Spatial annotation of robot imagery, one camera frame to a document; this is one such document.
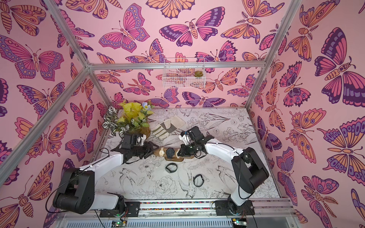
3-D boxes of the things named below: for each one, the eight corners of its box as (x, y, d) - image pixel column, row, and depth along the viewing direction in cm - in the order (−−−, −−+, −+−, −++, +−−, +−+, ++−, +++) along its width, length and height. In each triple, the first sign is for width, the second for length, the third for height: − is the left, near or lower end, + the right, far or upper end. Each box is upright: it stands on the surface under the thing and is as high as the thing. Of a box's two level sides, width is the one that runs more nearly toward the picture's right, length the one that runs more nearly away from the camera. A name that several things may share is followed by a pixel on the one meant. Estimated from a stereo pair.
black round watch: (165, 173, 88) (165, 171, 86) (166, 164, 92) (166, 162, 90) (177, 173, 88) (177, 171, 86) (177, 164, 92) (177, 162, 90)
